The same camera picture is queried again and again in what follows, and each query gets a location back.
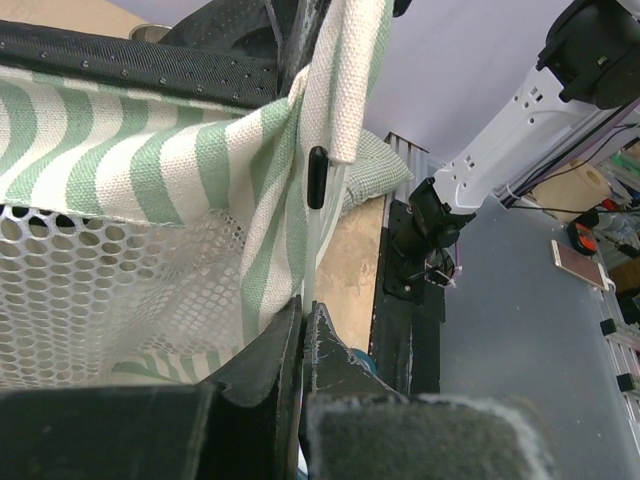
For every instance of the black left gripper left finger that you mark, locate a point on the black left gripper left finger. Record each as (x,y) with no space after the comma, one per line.
(239,423)

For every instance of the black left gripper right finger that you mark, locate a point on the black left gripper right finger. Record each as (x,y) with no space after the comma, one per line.
(357,427)

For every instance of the green striped pet tent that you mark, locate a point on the green striped pet tent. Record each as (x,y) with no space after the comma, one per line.
(154,212)

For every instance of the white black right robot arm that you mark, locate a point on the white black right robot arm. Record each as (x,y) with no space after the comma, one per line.
(590,62)

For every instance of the teal pet bowl stand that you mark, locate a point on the teal pet bowl stand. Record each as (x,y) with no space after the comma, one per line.
(365,360)

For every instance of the green checkered pet cushion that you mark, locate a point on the green checkered pet cushion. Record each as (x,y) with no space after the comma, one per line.
(376,171)

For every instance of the steel pet bowl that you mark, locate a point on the steel pet bowl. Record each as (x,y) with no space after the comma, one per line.
(150,33)

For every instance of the gold smartphone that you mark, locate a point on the gold smartphone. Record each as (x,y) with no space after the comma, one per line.
(580,267)

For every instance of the paper towel roll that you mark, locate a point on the paper towel roll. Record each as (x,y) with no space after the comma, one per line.
(572,192)

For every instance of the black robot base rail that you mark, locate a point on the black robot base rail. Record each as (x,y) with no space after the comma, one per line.
(404,339)

